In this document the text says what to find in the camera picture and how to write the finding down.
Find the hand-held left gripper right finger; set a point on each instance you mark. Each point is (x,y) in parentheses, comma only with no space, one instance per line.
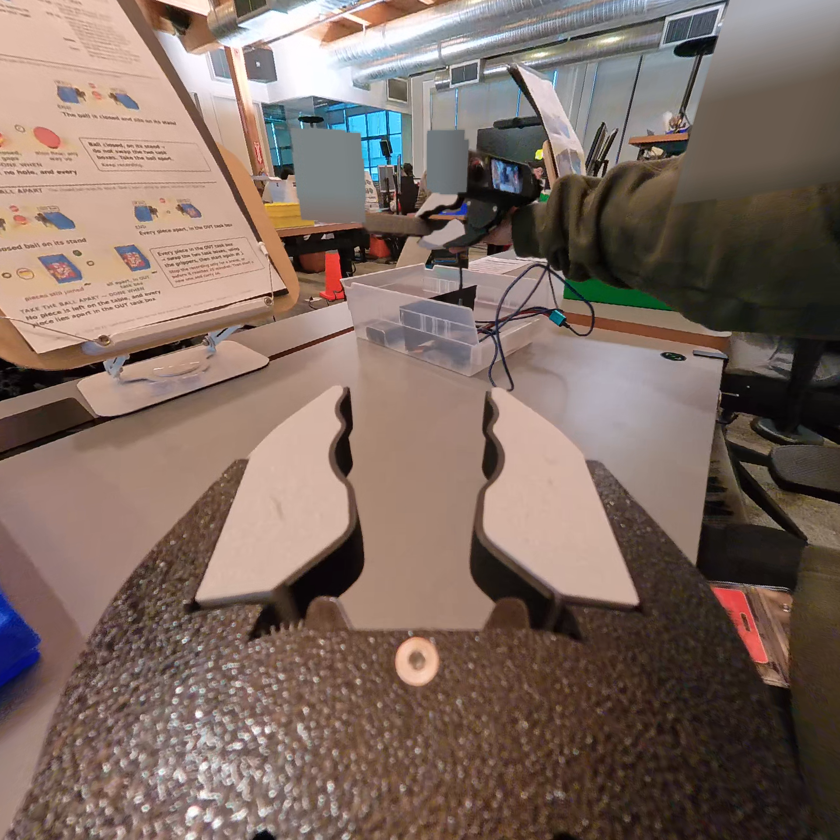
(558,525)

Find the black bin divider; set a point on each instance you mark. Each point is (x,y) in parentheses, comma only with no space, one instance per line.
(453,298)

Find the grey desk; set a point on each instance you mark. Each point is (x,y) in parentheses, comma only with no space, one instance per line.
(197,394)

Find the person's right hand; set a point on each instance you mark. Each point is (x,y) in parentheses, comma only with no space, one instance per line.
(505,233)

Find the green plastic bin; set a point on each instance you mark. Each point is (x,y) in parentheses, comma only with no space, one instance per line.
(623,298)

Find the wooden document stand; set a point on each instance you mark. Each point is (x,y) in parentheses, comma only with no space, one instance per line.
(558,124)
(229,361)

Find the orange traffic cone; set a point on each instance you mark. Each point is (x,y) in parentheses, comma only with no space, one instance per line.
(333,279)

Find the silver air duct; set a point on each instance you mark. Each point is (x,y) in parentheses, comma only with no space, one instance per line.
(459,39)

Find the white paper sheets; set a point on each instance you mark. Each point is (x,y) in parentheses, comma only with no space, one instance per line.
(505,264)

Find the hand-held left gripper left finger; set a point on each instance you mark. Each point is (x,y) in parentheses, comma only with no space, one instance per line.
(275,525)

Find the black USB hub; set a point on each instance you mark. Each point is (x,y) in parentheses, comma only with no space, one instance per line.
(420,348)

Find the person's right forearm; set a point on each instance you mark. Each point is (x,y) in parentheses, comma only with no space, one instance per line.
(656,229)

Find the clear plastic bin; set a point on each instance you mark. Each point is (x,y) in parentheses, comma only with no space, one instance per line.
(512,348)

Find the blue plastic bin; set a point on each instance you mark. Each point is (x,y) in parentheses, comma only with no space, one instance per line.
(16,643)

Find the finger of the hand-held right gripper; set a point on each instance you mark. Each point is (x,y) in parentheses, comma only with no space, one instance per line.
(441,202)
(456,235)

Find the yellow bin stack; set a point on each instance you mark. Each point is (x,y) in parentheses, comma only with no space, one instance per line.
(283,213)

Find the red packet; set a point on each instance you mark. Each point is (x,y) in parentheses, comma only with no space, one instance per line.
(748,630)

